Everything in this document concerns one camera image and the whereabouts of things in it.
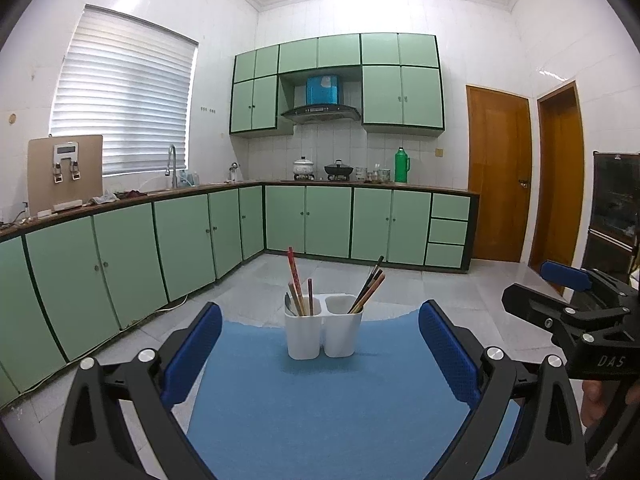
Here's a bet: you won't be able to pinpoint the brown board with clips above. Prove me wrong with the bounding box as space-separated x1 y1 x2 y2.
27 135 104 217

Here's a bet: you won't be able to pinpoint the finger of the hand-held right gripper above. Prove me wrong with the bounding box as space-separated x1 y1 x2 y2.
501 282 626 346
539 260 640 306

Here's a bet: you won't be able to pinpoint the brown kitchen countertop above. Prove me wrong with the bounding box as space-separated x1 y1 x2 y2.
0 180 481 241

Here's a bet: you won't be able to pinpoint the white window blinds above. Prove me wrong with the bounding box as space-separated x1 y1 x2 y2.
49 4 200 177

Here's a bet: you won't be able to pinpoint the green thermos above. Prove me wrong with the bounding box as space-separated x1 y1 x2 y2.
394 147 412 183

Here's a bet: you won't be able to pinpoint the green lower cabinet run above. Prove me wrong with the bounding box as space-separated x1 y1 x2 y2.
263 183 480 273
0 185 266 408

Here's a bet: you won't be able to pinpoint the wooden door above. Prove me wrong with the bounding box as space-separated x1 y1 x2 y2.
466 85 532 263
529 80 586 301

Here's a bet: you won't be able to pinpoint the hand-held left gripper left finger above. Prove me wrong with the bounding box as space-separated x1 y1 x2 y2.
55 301 223 480

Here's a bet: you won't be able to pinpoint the blue mat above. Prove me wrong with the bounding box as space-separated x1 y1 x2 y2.
186 310 526 480

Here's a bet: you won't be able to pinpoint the green cabinet drawer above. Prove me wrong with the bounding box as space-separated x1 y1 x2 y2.
425 243 466 268
431 194 471 221
428 219 468 246

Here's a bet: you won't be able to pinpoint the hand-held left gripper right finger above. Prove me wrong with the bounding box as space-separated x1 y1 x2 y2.
418 300 588 480

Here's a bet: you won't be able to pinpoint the blue box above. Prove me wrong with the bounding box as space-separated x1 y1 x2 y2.
306 75 342 107

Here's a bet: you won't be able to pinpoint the green cabinet over hood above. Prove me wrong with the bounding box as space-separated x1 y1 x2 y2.
277 33 362 75

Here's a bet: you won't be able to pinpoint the black wok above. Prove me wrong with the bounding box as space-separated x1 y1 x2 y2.
324 159 354 181

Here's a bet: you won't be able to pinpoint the person's right hand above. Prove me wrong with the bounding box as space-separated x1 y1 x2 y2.
581 379 640 427

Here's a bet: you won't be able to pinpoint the range hood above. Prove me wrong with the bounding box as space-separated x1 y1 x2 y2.
280 104 362 125

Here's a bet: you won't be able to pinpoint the green wall cabinet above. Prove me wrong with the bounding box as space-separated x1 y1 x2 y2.
360 32 446 136
229 44 281 136

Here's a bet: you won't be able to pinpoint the glass jars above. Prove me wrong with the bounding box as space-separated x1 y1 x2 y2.
355 165 392 183

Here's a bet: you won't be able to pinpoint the white double utensil holder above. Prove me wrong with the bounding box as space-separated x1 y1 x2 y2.
284 292 364 361

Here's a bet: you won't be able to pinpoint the black glass cabinet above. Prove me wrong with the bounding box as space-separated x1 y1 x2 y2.
580 150 640 286

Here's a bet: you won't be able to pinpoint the crumpled cloth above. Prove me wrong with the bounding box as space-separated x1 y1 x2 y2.
90 189 151 206

